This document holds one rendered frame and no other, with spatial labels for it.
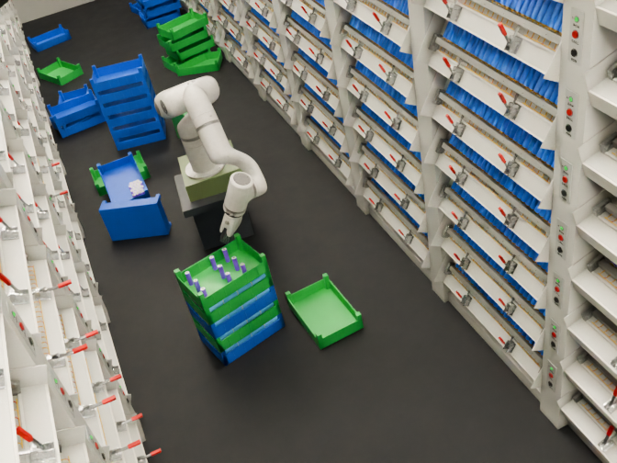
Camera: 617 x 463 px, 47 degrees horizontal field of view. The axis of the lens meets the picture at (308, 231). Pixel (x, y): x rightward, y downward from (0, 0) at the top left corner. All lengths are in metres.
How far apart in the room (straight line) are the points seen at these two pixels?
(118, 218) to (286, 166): 0.94
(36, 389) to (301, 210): 2.24
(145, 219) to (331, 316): 1.15
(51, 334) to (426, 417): 1.33
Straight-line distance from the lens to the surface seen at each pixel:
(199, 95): 2.57
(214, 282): 2.76
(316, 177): 3.73
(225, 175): 3.25
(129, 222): 3.63
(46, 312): 1.98
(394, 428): 2.58
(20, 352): 1.45
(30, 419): 1.44
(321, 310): 2.98
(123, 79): 4.25
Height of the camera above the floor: 2.12
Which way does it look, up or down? 39 degrees down
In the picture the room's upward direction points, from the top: 13 degrees counter-clockwise
